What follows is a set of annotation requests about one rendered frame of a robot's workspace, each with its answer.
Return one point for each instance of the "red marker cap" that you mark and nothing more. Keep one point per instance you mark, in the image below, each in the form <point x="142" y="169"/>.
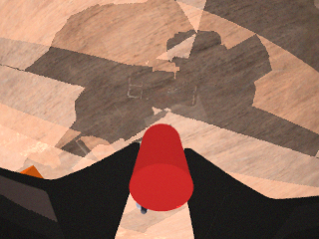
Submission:
<point x="161" y="180"/>

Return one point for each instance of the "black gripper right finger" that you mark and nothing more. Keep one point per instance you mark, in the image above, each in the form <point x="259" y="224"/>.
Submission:
<point x="221" y="207"/>

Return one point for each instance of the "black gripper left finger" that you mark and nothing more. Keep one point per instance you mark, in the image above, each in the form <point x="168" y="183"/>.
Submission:
<point x="87" y="204"/>

